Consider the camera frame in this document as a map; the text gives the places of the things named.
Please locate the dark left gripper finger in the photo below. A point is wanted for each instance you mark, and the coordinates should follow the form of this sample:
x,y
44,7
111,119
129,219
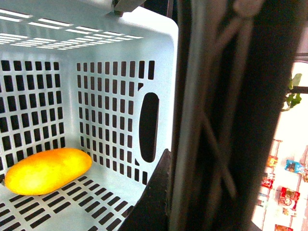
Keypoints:
x,y
150,212

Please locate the yellow mango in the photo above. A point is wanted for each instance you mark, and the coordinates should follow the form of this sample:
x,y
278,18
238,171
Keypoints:
x,y
47,171

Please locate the light blue plastic basket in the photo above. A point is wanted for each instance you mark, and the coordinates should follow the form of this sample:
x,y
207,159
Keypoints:
x,y
74,73

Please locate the green potted plant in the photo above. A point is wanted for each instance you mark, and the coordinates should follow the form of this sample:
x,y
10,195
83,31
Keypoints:
x,y
292,99

